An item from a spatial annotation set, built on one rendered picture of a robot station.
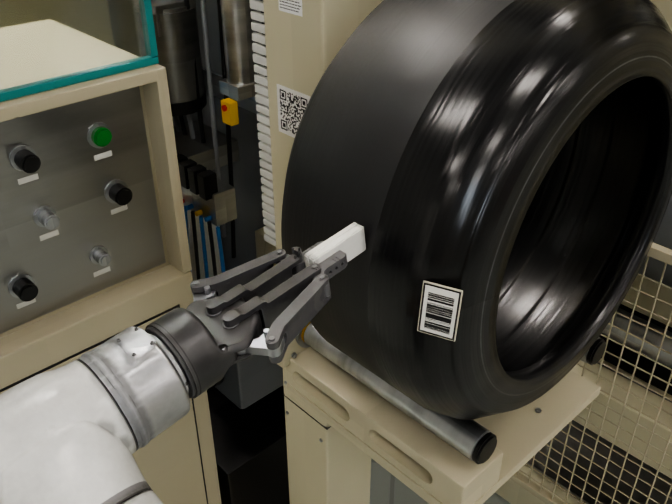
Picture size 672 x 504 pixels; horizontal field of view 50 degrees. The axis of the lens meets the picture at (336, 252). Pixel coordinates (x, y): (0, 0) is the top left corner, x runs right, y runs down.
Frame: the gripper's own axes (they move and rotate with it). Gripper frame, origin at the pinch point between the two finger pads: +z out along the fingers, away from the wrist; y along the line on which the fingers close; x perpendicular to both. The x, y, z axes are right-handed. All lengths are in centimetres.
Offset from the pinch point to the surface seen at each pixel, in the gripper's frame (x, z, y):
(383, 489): 130, 41, 43
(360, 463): 81, 21, 26
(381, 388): 33.9, 10.2, 6.4
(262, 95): 4.1, 23.6, 42.1
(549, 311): 35, 39, -2
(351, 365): 33.7, 10.4, 12.6
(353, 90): -10.8, 11.5, 7.8
